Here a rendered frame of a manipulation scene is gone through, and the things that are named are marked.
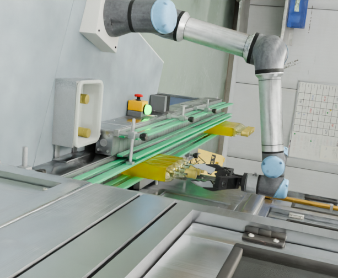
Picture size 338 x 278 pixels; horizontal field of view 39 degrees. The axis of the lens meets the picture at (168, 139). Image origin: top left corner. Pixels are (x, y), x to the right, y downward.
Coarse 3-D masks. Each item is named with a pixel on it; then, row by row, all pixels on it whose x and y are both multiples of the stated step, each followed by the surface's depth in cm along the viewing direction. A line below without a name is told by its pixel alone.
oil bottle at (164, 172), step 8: (136, 168) 183; (144, 168) 182; (152, 168) 181; (160, 168) 180; (168, 168) 179; (136, 176) 184; (144, 176) 182; (152, 176) 181; (160, 176) 180; (168, 176) 179
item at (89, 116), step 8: (88, 80) 160; (96, 80) 164; (80, 88) 154; (88, 88) 170; (96, 88) 169; (80, 96) 155; (96, 96) 170; (80, 104) 170; (88, 104) 171; (96, 104) 170; (80, 112) 171; (88, 112) 172; (96, 112) 171; (80, 120) 172; (88, 120) 172; (96, 120) 171; (88, 128) 173; (96, 128) 172; (80, 136) 170; (96, 136) 172; (80, 144) 160; (88, 144) 166
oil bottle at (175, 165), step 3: (147, 159) 189; (150, 159) 189; (153, 159) 190; (156, 159) 190; (159, 159) 191; (156, 162) 187; (159, 162) 187; (162, 162) 187; (165, 162) 187; (168, 162) 188; (171, 162) 188; (174, 162) 189; (171, 165) 185; (174, 165) 185; (177, 165) 186; (177, 168) 185; (177, 171) 185
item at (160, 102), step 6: (156, 96) 238; (162, 96) 237; (168, 96) 241; (150, 102) 240; (156, 102) 239; (162, 102) 238; (168, 102) 242; (156, 108) 239; (162, 108) 238; (168, 108) 244
